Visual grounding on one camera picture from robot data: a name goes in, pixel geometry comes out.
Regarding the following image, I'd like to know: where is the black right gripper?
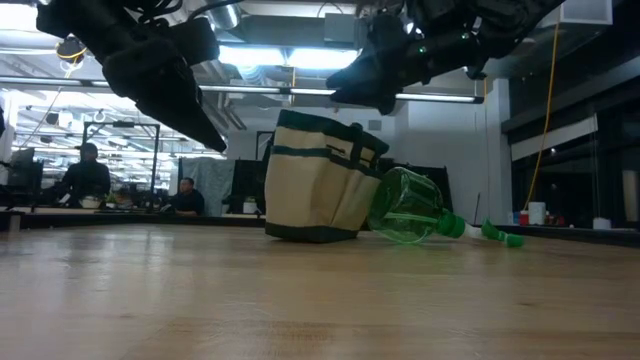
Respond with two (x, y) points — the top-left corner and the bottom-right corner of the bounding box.
(326, 11), (482, 117)

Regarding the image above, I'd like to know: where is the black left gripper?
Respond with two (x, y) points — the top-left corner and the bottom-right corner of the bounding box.
(102, 37), (229, 154)

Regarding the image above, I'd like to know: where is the green plastic spray bottle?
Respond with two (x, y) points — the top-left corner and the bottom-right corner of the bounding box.
(366, 166), (526, 249)

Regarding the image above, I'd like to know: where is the long ceiling light tube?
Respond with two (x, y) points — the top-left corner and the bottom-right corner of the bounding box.
(198, 83), (485, 105)

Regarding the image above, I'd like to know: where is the grey cover sheet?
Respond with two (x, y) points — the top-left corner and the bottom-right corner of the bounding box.
(178, 156), (237, 218)

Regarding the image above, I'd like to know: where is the person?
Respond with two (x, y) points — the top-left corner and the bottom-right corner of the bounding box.
(53, 141), (113, 209)
(166, 176), (207, 218)

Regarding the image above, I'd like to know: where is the black monitor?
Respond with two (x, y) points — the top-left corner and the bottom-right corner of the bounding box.
(230, 159), (269, 216)

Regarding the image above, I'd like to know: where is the bright ceiling light panel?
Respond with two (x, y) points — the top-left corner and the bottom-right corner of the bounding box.
(217, 44), (362, 71)

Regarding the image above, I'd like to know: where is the white paper roll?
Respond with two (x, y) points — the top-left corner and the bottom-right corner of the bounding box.
(528, 200), (548, 227)

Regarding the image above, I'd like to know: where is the black metal stand frame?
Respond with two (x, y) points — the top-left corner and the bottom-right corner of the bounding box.
(81, 120), (162, 214)

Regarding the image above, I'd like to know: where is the silver ceiling duct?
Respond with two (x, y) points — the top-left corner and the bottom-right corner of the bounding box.
(206, 0), (242, 32)

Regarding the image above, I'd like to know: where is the yellow cable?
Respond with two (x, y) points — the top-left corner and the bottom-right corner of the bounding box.
(523, 21), (561, 212)

